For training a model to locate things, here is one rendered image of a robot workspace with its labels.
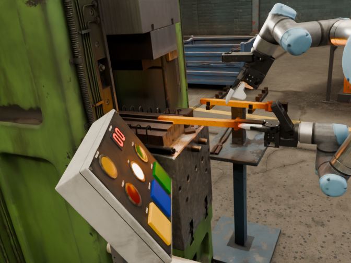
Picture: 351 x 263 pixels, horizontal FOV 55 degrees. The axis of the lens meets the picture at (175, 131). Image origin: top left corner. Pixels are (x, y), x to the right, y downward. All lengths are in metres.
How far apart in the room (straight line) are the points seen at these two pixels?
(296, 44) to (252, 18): 8.23
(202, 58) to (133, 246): 4.56
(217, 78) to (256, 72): 3.97
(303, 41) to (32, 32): 0.76
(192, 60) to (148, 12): 4.08
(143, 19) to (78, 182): 0.64
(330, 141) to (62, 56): 0.88
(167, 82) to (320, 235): 1.38
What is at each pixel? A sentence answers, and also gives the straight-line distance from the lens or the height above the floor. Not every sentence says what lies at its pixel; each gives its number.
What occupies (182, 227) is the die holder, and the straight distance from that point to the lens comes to 1.44.
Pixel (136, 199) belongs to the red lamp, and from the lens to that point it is 0.75.
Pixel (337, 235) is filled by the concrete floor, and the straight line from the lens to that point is 2.41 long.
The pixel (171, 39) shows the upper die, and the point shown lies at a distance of 1.33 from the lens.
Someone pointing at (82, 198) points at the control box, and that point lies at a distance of 0.69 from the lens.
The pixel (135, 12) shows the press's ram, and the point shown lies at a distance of 1.15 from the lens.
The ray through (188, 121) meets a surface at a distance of 1.34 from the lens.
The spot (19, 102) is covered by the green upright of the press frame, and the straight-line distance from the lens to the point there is 1.28.
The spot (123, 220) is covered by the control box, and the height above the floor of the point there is 1.08.
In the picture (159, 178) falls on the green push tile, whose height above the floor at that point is 1.03.
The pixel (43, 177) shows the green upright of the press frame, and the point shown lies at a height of 0.89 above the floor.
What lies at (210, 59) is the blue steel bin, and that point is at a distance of 5.12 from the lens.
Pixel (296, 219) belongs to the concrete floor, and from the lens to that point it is 2.47.
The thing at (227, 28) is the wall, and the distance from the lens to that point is 9.59.
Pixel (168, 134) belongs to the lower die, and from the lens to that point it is 1.34.
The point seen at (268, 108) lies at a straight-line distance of 1.59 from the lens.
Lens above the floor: 1.49
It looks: 23 degrees down
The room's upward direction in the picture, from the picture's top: 6 degrees counter-clockwise
